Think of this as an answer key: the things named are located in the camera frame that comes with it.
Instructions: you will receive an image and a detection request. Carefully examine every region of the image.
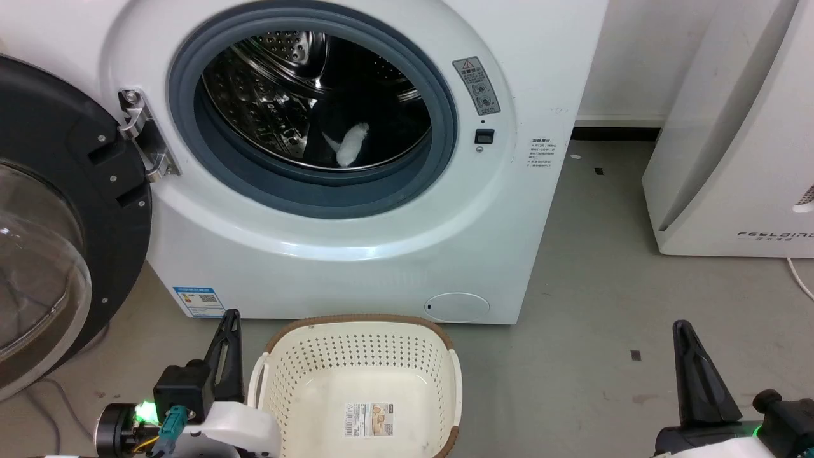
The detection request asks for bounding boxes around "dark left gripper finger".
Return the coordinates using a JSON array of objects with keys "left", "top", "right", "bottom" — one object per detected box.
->
[
  {"left": 203, "top": 310, "right": 233, "bottom": 384},
  {"left": 216, "top": 310, "right": 246, "bottom": 404}
]

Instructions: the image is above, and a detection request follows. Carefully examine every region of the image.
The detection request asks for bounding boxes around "oval drain filter cover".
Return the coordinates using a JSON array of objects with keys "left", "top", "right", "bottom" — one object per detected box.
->
[{"left": 424, "top": 291, "right": 492, "bottom": 324}]

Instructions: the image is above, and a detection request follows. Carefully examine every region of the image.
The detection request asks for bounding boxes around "grey rubber door gasket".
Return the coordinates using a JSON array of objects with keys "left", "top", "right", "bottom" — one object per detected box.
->
[{"left": 167, "top": 8, "right": 459, "bottom": 221}]

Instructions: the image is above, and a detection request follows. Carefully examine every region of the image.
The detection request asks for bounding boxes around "silver door hinge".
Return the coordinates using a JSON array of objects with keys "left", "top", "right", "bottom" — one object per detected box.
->
[{"left": 118, "top": 88, "right": 181, "bottom": 184}]

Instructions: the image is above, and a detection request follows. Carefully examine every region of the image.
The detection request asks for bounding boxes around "steel perforated washer drum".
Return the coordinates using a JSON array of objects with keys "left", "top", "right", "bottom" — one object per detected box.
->
[{"left": 202, "top": 29, "right": 434, "bottom": 172}]

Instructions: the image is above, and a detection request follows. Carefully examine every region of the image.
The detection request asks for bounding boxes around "black round washer door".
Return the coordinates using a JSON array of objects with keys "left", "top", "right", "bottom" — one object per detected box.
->
[{"left": 0, "top": 54, "right": 154, "bottom": 402}]

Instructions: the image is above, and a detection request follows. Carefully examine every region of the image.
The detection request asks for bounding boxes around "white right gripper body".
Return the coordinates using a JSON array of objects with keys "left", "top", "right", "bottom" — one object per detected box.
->
[{"left": 653, "top": 420, "right": 765, "bottom": 458}]

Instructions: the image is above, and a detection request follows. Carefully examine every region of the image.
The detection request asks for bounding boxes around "white front-load washing machine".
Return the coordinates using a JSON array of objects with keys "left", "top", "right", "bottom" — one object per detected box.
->
[{"left": 0, "top": 0, "right": 610, "bottom": 326}]

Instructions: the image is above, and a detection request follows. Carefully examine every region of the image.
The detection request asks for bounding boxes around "white air purifier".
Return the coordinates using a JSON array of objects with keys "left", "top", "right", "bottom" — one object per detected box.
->
[{"left": 640, "top": 0, "right": 814, "bottom": 259}]

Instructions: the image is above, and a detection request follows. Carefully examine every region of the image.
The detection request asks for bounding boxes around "teal connector cable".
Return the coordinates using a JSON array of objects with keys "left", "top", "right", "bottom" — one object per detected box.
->
[{"left": 150, "top": 406, "right": 190, "bottom": 458}]

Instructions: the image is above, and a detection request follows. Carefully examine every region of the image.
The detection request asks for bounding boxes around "basket product label sticker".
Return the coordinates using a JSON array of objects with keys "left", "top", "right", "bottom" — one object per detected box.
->
[{"left": 343, "top": 401, "right": 396, "bottom": 440}]

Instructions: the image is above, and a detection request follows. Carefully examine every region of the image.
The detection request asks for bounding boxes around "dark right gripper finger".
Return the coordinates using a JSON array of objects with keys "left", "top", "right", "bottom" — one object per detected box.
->
[
  {"left": 672, "top": 319, "right": 712, "bottom": 428},
  {"left": 687, "top": 323, "right": 743, "bottom": 426}
]

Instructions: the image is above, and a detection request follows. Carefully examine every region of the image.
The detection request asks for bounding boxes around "grey warning sticker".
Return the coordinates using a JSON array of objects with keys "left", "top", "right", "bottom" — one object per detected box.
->
[{"left": 452, "top": 56, "right": 502, "bottom": 117}]

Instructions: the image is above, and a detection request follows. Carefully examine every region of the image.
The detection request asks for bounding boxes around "small printed text label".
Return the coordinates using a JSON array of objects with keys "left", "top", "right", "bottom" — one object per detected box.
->
[{"left": 526, "top": 136, "right": 560, "bottom": 170}]

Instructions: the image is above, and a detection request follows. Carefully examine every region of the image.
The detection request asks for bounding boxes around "black baseboard strip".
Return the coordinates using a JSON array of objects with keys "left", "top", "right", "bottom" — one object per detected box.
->
[{"left": 570, "top": 127, "right": 663, "bottom": 142}]

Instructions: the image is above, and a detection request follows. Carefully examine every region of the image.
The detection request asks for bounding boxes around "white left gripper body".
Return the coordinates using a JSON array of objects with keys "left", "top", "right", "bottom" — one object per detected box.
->
[{"left": 181, "top": 400, "right": 282, "bottom": 458}]

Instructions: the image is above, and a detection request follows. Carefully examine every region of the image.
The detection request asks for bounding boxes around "blue energy label sticker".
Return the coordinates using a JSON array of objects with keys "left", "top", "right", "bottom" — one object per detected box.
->
[{"left": 172, "top": 286, "right": 227, "bottom": 319}]

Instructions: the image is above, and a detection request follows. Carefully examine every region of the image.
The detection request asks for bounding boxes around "white plush item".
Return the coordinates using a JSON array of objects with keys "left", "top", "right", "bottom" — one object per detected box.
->
[{"left": 322, "top": 121, "right": 371, "bottom": 169}]

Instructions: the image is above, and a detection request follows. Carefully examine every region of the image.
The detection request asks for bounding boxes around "cream perforated laundry basket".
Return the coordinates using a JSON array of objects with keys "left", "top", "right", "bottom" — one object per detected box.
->
[{"left": 246, "top": 313, "right": 464, "bottom": 458}]

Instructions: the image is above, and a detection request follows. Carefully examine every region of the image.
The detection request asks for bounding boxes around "dark garment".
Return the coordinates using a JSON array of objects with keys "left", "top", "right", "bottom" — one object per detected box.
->
[{"left": 307, "top": 95, "right": 422, "bottom": 170}]

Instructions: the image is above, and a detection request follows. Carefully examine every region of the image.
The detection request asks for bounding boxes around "white power cable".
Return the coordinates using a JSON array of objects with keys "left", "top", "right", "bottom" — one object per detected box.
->
[{"left": 786, "top": 256, "right": 814, "bottom": 302}]

